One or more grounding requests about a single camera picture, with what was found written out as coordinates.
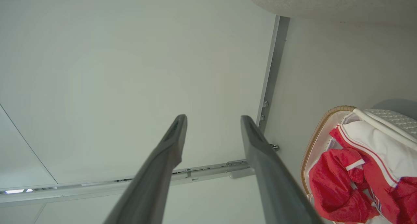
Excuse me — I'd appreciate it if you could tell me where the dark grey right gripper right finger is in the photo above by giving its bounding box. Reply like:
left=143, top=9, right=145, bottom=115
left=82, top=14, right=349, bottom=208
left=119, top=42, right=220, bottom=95
left=240, top=115, right=324, bottom=224

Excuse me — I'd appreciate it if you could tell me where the beige fabric sofa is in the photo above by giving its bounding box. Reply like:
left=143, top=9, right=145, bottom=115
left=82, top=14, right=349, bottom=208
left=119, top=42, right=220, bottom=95
left=246, top=0, right=417, bottom=26

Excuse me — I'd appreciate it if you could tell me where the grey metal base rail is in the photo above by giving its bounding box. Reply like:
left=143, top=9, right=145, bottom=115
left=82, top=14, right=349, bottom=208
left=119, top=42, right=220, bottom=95
left=256, top=16, right=290, bottom=133

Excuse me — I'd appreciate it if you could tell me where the grey metal corner post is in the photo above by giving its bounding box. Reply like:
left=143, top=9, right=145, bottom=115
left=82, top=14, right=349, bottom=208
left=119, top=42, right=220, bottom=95
left=0, top=159, right=256, bottom=207

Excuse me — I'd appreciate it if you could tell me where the red striped cloth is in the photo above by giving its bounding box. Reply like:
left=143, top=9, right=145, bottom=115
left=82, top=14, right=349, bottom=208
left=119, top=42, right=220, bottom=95
left=309, top=120, right=417, bottom=224

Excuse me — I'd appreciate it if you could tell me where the white laundry basket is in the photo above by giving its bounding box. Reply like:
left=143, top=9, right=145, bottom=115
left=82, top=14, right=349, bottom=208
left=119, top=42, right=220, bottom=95
left=300, top=105, right=417, bottom=224

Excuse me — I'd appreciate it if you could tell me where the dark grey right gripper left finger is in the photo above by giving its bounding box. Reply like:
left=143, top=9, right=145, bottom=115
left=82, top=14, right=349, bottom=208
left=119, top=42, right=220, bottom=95
left=104, top=114, right=188, bottom=224

